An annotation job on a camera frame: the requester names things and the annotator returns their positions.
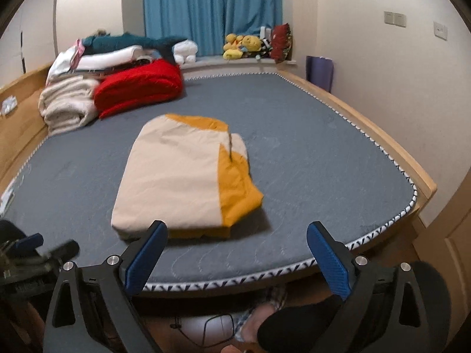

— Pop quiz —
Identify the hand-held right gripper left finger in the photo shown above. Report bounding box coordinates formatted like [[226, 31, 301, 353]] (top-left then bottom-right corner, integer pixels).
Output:
[[43, 221, 169, 353]]

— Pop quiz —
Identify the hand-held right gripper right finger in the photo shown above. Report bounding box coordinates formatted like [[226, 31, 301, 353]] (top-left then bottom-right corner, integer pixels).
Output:
[[306, 221, 431, 353]]

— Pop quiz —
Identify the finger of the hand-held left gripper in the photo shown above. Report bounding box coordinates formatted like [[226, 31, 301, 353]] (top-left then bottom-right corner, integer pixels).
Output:
[[44, 240, 81, 265], [14, 233, 45, 255]]

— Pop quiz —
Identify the beige and yellow hooded jacket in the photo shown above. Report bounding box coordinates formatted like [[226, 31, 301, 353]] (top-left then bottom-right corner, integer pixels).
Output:
[[110, 113, 265, 243]]

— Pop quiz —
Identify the person's left leg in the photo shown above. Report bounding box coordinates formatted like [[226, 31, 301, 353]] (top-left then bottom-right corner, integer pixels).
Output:
[[0, 220, 26, 245]]

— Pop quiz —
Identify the person's leg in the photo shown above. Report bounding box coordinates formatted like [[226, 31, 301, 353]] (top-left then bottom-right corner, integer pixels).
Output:
[[257, 260, 452, 353], [0, 220, 26, 245]]

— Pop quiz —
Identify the person's right leg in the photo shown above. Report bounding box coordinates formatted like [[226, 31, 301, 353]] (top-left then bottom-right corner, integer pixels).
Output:
[[257, 260, 452, 353]]

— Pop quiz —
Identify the person's right foot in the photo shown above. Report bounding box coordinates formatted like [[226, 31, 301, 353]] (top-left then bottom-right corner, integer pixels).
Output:
[[235, 285, 289, 343]]

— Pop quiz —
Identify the grey quilted mattress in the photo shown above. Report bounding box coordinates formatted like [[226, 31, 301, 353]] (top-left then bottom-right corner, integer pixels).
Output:
[[0, 71, 418, 298]]

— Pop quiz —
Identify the light wooden door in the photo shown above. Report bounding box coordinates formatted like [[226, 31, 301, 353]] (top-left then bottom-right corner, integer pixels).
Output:
[[412, 176, 471, 295]]

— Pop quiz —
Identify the tissue pack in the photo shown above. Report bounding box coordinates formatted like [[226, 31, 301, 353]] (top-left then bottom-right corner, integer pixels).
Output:
[[0, 96, 18, 116]]

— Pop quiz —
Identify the cream folded fleece blanket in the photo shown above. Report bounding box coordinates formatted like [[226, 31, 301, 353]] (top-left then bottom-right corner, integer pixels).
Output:
[[38, 76, 100, 136]]

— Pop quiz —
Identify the red folded blanket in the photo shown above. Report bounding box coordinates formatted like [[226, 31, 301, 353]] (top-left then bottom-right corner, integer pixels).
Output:
[[94, 59, 185, 119]]

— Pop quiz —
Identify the white and pink folded quilt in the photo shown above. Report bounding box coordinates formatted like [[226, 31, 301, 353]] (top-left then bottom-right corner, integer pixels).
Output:
[[46, 40, 87, 79]]

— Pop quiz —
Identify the white pillow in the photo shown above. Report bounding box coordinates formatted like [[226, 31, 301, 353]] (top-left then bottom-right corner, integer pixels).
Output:
[[75, 45, 144, 70]]

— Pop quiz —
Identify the navy star-print cloth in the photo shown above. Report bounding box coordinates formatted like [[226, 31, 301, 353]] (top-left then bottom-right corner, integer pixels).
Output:
[[70, 53, 162, 78]]

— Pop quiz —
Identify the white window ledge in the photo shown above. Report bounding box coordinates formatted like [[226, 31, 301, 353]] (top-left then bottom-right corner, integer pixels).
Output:
[[180, 57, 297, 73]]

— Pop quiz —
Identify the white plush toy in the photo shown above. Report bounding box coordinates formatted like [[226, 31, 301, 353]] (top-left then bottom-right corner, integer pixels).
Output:
[[173, 40, 198, 65]]

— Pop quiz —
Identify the dark teal shark plush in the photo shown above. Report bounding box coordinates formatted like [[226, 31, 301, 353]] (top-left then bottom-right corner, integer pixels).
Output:
[[82, 32, 189, 63]]

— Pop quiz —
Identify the white wardrobe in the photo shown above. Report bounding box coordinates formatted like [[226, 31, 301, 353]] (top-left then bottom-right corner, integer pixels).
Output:
[[0, 0, 57, 89]]

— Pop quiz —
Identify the dark red cushion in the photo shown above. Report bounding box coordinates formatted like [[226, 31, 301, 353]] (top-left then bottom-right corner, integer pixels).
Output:
[[270, 23, 294, 64]]

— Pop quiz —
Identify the yellow bear plush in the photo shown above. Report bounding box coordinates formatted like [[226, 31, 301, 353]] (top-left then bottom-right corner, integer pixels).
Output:
[[241, 35, 263, 59]]

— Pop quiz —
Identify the blue curtain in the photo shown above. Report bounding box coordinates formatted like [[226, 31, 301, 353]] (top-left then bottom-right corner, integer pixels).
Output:
[[143, 0, 284, 57]]

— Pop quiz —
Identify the black floor cable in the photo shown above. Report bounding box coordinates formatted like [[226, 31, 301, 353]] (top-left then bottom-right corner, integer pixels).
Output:
[[170, 313, 237, 347]]

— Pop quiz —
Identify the wooden bed frame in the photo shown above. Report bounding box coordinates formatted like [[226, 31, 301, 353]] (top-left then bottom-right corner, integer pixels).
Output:
[[0, 62, 438, 302]]

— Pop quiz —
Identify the white wall outlet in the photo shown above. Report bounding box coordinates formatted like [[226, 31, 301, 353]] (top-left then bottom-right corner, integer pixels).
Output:
[[433, 21, 450, 41]]

